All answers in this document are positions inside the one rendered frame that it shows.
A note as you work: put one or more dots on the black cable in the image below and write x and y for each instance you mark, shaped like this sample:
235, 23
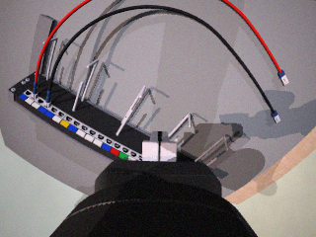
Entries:
154, 7

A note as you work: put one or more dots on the red cable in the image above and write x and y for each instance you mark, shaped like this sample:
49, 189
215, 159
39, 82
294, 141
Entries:
87, 1

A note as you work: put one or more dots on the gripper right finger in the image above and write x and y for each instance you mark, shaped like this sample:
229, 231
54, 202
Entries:
168, 149

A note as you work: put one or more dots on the white cable plug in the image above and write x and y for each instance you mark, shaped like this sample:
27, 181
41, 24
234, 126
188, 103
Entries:
276, 117
282, 77

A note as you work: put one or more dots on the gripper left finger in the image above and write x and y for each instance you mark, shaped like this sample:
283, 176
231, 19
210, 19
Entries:
150, 148

